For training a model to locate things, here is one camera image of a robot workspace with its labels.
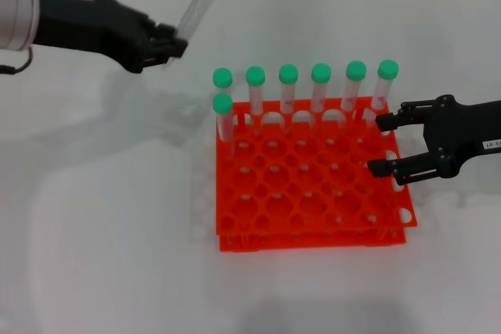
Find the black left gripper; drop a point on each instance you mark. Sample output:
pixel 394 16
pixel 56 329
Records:
pixel 98 29

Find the clear tube green cap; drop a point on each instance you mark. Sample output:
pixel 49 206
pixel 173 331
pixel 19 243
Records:
pixel 355 70
pixel 288 73
pixel 255 75
pixel 387 69
pixel 321 72
pixel 222 104
pixel 222 77
pixel 199 1

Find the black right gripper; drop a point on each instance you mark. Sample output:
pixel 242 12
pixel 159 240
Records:
pixel 458 134

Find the orange plastic test tube rack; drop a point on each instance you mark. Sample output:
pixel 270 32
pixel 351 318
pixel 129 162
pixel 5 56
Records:
pixel 313 177

